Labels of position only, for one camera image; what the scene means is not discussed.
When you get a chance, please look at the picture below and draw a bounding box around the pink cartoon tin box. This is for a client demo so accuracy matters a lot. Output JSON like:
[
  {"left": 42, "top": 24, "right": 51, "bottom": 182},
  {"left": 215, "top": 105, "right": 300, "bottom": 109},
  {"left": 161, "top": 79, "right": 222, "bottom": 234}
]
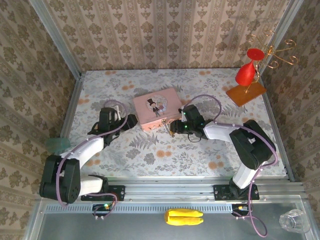
[{"left": 132, "top": 87, "right": 183, "bottom": 132}]

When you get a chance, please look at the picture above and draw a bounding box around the floral patterned table cover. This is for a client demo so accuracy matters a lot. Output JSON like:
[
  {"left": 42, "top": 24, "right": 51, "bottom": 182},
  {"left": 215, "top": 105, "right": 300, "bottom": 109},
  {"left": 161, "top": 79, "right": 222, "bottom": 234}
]
[{"left": 67, "top": 68, "right": 287, "bottom": 179}]

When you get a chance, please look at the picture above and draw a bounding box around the translucent green cup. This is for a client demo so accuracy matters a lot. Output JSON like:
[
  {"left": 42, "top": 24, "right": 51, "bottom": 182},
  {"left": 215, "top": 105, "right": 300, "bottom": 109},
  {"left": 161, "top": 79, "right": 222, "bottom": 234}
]
[{"left": 44, "top": 137, "right": 71, "bottom": 154}]

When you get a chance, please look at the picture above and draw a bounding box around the red wine glass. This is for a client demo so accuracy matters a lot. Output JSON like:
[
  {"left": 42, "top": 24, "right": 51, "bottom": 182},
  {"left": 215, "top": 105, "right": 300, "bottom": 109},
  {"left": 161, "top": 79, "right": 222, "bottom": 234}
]
[{"left": 234, "top": 48, "right": 265, "bottom": 87}]

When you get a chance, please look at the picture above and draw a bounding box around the small black controller board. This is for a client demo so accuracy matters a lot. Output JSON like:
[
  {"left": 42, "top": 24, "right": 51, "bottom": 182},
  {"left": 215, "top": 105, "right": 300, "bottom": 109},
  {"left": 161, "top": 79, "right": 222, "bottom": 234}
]
[
  {"left": 92, "top": 203, "right": 114, "bottom": 218},
  {"left": 231, "top": 203, "right": 249, "bottom": 218}
]

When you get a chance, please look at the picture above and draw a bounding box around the yellow soft object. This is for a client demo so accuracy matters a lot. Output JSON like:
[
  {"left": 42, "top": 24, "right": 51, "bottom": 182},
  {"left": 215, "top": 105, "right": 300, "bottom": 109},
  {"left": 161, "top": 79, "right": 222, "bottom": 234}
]
[{"left": 164, "top": 209, "right": 205, "bottom": 226}]

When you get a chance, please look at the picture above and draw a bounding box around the grey metal tray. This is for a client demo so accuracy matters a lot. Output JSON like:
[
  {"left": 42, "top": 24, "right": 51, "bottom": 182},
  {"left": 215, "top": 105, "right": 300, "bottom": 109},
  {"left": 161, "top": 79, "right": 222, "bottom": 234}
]
[{"left": 26, "top": 194, "right": 320, "bottom": 240}]

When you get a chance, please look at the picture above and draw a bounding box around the clear drinking glass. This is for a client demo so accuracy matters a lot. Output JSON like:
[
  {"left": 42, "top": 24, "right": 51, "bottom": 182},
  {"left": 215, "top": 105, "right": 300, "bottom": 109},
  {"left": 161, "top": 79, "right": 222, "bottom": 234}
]
[{"left": 278, "top": 209, "right": 311, "bottom": 235}]

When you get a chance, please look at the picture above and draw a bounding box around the long purple cable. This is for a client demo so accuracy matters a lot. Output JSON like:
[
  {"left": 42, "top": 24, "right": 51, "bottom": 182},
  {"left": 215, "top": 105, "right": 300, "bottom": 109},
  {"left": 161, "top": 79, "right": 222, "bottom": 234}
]
[
  {"left": 56, "top": 99, "right": 128, "bottom": 207},
  {"left": 183, "top": 94, "right": 278, "bottom": 237}
]

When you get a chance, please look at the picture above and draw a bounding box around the aluminium frame side rail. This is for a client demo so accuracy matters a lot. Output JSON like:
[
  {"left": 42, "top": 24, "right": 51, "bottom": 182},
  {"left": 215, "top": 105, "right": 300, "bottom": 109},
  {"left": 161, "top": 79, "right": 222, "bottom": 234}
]
[
  {"left": 59, "top": 72, "right": 85, "bottom": 141},
  {"left": 261, "top": 67, "right": 296, "bottom": 182}
]

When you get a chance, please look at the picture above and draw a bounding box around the long aluminium mounting rail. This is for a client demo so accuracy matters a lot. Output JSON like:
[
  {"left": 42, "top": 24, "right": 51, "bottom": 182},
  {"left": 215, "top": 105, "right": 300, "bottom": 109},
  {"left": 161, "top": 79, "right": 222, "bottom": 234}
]
[{"left": 107, "top": 176, "right": 305, "bottom": 202}]

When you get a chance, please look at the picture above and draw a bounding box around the gold wire rack wooden base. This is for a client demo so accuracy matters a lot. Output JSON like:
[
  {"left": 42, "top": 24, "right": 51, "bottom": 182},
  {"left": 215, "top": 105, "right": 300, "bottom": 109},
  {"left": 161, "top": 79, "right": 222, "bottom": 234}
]
[{"left": 225, "top": 29, "right": 300, "bottom": 108}]

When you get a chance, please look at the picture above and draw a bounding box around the short purple cable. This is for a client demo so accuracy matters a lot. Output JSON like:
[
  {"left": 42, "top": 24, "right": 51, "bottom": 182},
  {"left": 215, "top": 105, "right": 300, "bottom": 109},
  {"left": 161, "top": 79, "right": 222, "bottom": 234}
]
[{"left": 93, "top": 193, "right": 118, "bottom": 221}]

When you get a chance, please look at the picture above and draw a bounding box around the aluminium frame corner post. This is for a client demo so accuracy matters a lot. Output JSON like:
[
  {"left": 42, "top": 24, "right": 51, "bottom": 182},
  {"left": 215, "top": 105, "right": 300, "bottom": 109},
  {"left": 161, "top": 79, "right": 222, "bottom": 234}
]
[
  {"left": 271, "top": 0, "right": 307, "bottom": 71},
  {"left": 28, "top": 0, "right": 83, "bottom": 78}
]

